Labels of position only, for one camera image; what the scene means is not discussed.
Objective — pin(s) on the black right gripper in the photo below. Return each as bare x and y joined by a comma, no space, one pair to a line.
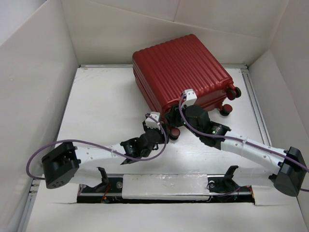
171,116

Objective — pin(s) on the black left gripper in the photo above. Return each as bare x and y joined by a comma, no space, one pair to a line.
161,140

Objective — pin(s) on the red hard-shell suitcase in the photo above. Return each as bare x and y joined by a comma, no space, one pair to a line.
164,71

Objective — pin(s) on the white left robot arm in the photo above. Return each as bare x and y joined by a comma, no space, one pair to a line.
88,165

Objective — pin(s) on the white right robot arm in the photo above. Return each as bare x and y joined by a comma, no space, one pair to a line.
285,170

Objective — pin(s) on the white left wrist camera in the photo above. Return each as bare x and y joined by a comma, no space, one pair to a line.
153,120

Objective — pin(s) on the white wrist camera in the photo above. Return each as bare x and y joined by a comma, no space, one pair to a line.
153,120
189,98

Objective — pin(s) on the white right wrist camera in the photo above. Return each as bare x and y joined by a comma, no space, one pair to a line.
189,98

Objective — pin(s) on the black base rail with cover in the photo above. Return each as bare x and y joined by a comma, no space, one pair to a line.
166,188

